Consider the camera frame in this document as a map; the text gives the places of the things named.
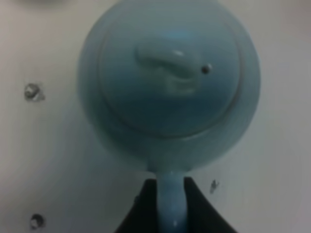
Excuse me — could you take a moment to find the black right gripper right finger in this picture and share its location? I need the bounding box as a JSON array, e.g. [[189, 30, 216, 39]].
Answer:
[[184, 177, 237, 233]]

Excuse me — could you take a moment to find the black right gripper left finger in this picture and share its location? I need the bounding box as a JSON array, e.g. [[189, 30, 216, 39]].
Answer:
[[115, 179, 158, 233]]

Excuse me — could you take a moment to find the light blue porcelain teapot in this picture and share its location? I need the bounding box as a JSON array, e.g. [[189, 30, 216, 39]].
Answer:
[[77, 0, 260, 233]]

